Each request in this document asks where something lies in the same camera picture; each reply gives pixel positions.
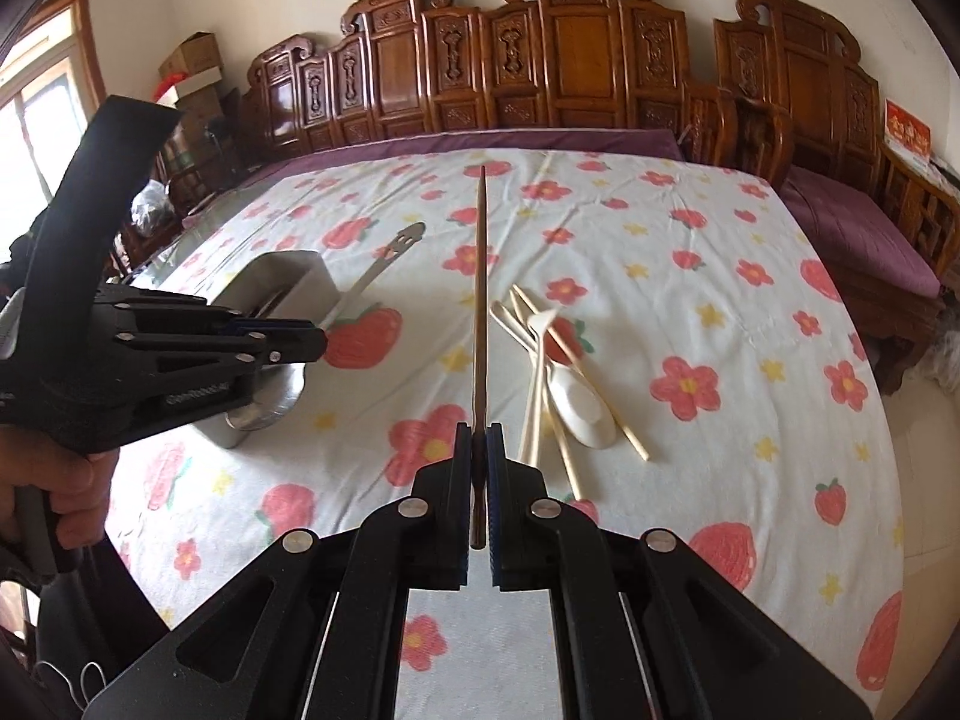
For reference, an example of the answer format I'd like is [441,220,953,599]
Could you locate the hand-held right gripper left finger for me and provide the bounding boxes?
[81,422,475,720]

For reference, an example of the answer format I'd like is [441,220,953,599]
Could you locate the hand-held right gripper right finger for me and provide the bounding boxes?
[486,422,876,720]

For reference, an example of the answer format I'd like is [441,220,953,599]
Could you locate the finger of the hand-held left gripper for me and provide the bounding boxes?
[118,325,329,374]
[112,302,317,336]

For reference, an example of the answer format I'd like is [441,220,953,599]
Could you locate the metal tin box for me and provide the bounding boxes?
[214,249,340,452]

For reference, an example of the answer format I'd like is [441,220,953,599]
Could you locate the cream chopstick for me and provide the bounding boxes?
[523,334,547,468]

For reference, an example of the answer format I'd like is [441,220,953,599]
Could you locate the white soup spoon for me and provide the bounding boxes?
[527,310,621,450]

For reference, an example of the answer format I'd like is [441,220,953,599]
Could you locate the cutlery set spoons fork chopsticks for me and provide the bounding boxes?
[490,302,651,462]

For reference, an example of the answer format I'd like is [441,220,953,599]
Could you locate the brown wooden chopstick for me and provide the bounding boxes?
[468,163,493,551]

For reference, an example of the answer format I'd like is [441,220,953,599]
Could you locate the person's left hand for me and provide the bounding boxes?
[0,422,115,550]

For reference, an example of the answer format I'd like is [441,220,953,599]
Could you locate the clear plastic bag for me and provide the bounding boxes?
[129,180,185,235]

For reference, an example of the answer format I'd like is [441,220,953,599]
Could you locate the dark wooden chair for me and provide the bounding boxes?
[111,120,226,271]

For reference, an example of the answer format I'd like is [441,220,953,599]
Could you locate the stack of dark boxes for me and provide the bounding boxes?
[169,90,241,166]

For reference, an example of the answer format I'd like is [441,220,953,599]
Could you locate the white flat box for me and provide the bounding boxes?
[154,66,224,107]

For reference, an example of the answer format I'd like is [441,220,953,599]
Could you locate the strawberry flower print tablecloth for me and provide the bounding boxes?
[105,145,910,720]

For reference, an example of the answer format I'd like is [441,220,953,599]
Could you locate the long purple seat cushion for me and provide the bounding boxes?
[247,127,685,179]

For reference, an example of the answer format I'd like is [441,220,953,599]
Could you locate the brown cardboard box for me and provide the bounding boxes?
[157,31,221,82]

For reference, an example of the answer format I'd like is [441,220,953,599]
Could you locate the carved wooden sofa bench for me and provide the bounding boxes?
[238,0,742,166]

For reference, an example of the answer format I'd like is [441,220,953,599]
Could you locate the short purple seat cushion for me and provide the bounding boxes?
[780,165,943,301]

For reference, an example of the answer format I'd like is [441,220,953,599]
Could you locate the carved wooden armchair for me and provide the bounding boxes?
[712,0,960,395]

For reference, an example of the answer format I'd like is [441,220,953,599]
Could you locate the red greeting card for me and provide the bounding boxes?
[883,97,933,160]

